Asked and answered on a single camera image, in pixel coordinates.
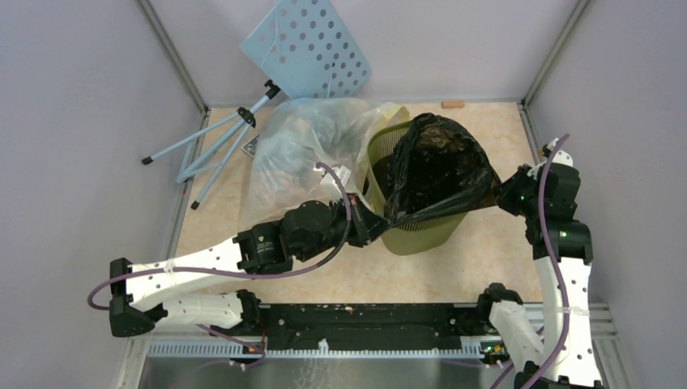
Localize aluminium corner post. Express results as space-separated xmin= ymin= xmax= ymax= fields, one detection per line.
xmin=135 ymin=0 xmax=208 ymax=113
xmin=521 ymin=0 xmax=594 ymax=111

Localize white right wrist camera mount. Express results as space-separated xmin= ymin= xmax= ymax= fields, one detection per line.
xmin=527 ymin=138 xmax=574 ymax=181

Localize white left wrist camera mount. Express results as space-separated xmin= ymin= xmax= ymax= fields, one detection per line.
xmin=318 ymin=165 xmax=352 ymax=186

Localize small wooden block back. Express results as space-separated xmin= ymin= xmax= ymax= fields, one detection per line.
xmin=441 ymin=100 xmax=465 ymax=109

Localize green mesh trash bin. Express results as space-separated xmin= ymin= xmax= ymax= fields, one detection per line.
xmin=364 ymin=122 xmax=467 ymax=256

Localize aluminium corner post left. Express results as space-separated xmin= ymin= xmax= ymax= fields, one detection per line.
xmin=135 ymin=0 xmax=208 ymax=113

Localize translucent plastic bag with trash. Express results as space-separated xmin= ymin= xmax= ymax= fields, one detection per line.
xmin=238 ymin=98 xmax=410 ymax=229

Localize black trash bag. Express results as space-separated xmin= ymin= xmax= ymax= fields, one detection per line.
xmin=383 ymin=113 xmax=501 ymax=227

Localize aluminium corner post right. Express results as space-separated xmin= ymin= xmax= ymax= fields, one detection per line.
xmin=521 ymin=0 xmax=594 ymax=111

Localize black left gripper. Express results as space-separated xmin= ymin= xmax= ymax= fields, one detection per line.
xmin=297 ymin=193 xmax=395 ymax=263

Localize aluminium frame rail front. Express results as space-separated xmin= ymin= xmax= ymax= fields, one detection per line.
xmin=128 ymin=303 xmax=618 ymax=361

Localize light blue tripod legs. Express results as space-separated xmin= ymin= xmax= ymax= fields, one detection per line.
xmin=141 ymin=79 xmax=281 ymax=210

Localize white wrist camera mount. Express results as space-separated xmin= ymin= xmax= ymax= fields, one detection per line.
xmin=527 ymin=138 xmax=574 ymax=181
xmin=318 ymin=165 xmax=352 ymax=186

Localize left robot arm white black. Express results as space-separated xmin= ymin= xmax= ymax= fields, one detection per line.
xmin=107 ymin=194 xmax=391 ymax=338

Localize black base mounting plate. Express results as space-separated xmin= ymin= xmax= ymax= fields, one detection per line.
xmin=228 ymin=303 xmax=491 ymax=351

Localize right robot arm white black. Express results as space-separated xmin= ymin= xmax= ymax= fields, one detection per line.
xmin=475 ymin=163 xmax=604 ymax=388

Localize light blue perforated stand plate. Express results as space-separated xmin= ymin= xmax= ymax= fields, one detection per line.
xmin=240 ymin=0 xmax=372 ymax=113

